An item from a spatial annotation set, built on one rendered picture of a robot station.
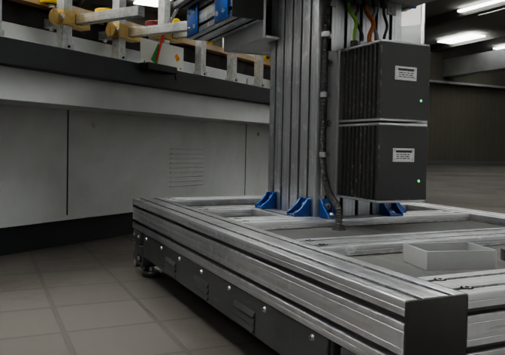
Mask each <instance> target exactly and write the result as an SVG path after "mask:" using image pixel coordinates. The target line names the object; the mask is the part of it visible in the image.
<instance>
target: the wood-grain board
mask: <svg viewBox="0 0 505 355"><path fill-rule="evenodd" d="M8 1H11V2H16V3H19V4H22V5H28V6H31V7H34V8H40V9H42V10H46V11H50V9H49V8H48V7H47V6H44V5H41V4H40V0H8ZM72 11H75V12H78V13H80V12H81V11H83V12H85V14H86V13H92V12H93V11H88V10H85V9H82V8H78V7H75V6H72ZM126 25H127V26H131V25H135V26H136V27H142V25H139V24H137V23H131V22H129V21H126ZM179 45H183V46H185V47H191V48H194V49H195V40H190V39H187V38H183V43H179ZM206 52H208V53H214V54H217V55H220V56H226V57H227V52H224V48H222V47H217V46H214V45H212V44H207V45H206ZM237 60H240V61H244V62H249V63H252V64H254V62H255V57H254V56H250V55H246V54H243V53H238V54H237ZM264 67H267V68H271V61H267V62H266V61H264Z"/></svg>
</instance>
